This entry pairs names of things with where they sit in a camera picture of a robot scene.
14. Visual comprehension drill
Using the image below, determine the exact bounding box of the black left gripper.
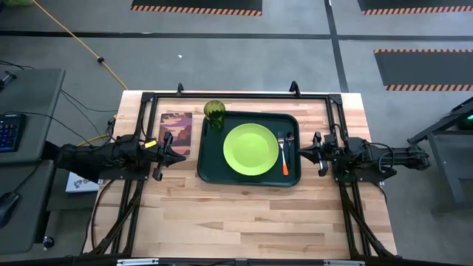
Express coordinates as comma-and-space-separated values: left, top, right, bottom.
149, 132, 187, 183

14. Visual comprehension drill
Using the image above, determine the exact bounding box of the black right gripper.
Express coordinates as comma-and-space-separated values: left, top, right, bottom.
296, 131, 336, 178

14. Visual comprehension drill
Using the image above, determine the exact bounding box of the steel spoon black handle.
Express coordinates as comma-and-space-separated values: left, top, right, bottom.
285, 131, 296, 171

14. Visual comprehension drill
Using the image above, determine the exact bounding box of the steel fork orange handle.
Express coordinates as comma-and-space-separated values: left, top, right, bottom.
276, 131, 290, 177

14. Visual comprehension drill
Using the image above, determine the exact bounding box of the lime green plate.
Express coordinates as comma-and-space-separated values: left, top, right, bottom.
222, 123, 280, 177

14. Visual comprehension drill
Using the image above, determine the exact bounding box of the green glass cup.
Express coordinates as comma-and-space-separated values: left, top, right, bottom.
203, 99, 227, 133

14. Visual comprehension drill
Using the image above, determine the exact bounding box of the dark green plastic tray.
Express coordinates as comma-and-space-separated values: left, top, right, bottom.
196, 110, 302, 188

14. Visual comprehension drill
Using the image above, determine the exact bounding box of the landscape picture card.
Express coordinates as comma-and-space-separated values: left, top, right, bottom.
157, 112, 194, 157

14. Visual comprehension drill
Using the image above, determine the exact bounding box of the white printed box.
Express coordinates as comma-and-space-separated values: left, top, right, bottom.
64, 171, 101, 194

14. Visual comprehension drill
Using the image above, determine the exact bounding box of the grey metal stand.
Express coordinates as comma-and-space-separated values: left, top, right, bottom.
406, 96, 473, 216

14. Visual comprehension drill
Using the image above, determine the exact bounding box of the black hazard-striped floor mat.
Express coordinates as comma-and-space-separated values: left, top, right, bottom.
373, 48, 473, 92
356, 0, 473, 16
130, 0, 264, 17

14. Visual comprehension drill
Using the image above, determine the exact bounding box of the grey desk with keyboard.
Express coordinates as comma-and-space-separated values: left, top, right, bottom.
0, 67, 67, 166

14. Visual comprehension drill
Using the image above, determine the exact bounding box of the grey desk with mouse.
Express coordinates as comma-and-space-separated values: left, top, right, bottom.
0, 159, 57, 256

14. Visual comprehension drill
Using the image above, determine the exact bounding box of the black backlit keyboard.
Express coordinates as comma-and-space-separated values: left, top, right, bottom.
0, 112, 28, 154

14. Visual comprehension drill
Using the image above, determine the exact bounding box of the black computer mouse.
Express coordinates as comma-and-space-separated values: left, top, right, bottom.
0, 191, 21, 229

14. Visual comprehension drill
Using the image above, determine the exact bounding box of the black desk gadget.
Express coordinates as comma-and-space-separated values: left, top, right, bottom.
0, 70, 18, 92

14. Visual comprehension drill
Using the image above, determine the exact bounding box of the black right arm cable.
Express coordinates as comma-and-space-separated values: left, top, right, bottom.
364, 141, 396, 175

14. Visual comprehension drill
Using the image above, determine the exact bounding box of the black aluminium rig frame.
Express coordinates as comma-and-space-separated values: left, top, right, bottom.
82, 81, 398, 260

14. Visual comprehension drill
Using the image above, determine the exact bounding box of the black desk cable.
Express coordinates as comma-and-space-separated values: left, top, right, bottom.
58, 89, 119, 113
2, 109, 94, 146

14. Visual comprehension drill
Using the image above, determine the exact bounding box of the silver table edge bracket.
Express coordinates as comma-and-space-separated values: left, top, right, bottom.
322, 259, 367, 266
116, 258, 160, 266

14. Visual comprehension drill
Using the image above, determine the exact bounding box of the yellow floor cable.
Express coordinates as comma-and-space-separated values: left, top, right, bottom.
31, 0, 129, 147

